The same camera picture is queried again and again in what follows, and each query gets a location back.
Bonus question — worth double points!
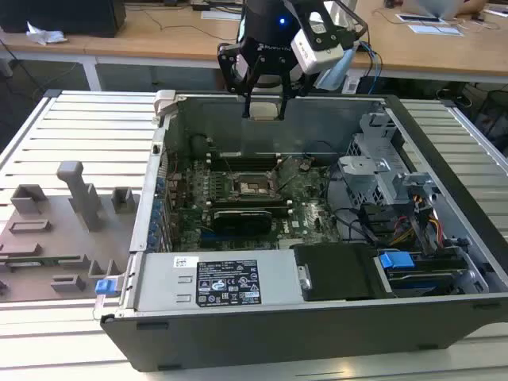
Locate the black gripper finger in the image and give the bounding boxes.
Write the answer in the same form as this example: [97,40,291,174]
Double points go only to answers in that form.
[216,41,264,120]
[276,58,315,121]

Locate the silver CPU chip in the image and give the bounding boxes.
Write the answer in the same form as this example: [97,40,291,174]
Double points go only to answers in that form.
[248,101,279,121]

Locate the metal socket cover frame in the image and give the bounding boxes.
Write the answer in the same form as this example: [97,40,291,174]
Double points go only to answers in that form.
[268,156,299,191]

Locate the CPU socket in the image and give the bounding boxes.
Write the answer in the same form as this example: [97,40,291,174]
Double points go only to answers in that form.
[231,171,285,200]

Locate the wooden desk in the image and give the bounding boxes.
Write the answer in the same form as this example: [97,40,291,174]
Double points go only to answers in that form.
[348,0,508,87]
[0,0,249,93]

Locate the metal disk bay cage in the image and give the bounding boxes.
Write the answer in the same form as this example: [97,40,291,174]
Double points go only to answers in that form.
[337,110,441,207]

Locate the green motherboard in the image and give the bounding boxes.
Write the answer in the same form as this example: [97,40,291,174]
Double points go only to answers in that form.
[164,156,342,253]

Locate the black graphics card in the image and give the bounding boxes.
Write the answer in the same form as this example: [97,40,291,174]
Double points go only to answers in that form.
[212,209,275,239]

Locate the silver laptop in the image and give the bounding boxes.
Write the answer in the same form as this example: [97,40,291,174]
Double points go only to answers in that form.
[395,0,468,23]

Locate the black computer tower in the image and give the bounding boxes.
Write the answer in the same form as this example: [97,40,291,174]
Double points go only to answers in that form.
[0,0,127,39]

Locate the crumpled white paper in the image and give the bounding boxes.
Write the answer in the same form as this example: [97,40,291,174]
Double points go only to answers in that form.
[25,21,68,45]

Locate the black plastic shroud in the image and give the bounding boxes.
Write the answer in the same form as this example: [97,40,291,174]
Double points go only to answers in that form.
[291,242,394,302]

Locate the blue disk carrier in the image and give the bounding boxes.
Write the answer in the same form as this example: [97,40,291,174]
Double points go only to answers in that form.
[376,248,477,298]

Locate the grey power supply unit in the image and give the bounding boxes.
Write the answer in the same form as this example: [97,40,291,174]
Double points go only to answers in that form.
[133,249,305,313]

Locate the grey parts rack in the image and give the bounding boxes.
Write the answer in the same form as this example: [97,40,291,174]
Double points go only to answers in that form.
[0,160,142,305]

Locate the black PC case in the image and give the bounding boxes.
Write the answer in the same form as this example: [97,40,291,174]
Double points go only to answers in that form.
[99,90,508,373]

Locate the blue plastic latch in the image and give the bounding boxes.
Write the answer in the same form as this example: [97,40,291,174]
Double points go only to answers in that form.
[96,279,120,297]

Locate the green RAM stick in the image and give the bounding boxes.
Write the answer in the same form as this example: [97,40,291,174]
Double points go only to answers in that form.
[0,256,80,269]

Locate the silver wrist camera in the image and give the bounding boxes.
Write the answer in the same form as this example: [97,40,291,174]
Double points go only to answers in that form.
[291,29,345,75]

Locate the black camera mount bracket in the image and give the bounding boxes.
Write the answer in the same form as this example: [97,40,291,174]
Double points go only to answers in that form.
[303,0,369,52]

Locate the blue cable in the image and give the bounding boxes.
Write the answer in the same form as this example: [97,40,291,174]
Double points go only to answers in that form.
[359,39,384,84]

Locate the coloured power wire bundle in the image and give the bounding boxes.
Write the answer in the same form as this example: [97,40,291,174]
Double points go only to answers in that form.
[391,189,444,249]

